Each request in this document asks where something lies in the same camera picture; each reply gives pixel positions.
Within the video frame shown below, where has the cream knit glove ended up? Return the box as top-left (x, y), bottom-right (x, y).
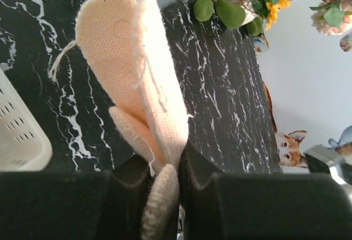
top-left (64, 0), bottom-right (189, 175)

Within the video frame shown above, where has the white plastic storage basket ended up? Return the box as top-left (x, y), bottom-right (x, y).
top-left (0, 72), bottom-right (52, 172)

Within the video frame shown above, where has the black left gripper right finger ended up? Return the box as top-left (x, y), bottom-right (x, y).
top-left (179, 144), bottom-right (351, 239)

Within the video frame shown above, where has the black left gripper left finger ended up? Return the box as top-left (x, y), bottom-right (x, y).
top-left (1, 155), bottom-right (150, 239)

